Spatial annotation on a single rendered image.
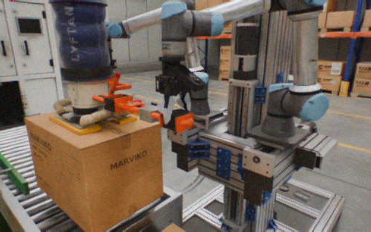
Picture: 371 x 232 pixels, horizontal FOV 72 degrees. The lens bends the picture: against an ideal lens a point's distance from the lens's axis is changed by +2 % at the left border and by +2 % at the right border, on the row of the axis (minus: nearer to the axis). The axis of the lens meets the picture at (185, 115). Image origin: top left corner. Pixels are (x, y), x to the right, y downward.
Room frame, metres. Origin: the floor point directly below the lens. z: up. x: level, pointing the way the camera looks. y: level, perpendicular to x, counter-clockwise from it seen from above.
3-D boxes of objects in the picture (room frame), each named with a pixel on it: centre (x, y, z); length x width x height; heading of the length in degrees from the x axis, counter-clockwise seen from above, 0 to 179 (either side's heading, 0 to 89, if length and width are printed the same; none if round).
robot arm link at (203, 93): (1.47, -0.07, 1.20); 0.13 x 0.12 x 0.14; 2
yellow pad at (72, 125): (1.13, 0.53, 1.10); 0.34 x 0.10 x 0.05; 46
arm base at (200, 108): (1.46, -0.07, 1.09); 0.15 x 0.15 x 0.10
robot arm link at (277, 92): (1.12, -0.44, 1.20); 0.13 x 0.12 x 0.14; 20
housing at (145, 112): (0.88, 0.12, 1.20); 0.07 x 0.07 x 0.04; 46
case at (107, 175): (1.20, 0.47, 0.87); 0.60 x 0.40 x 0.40; 48
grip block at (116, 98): (1.03, 0.28, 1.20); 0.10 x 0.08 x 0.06; 136
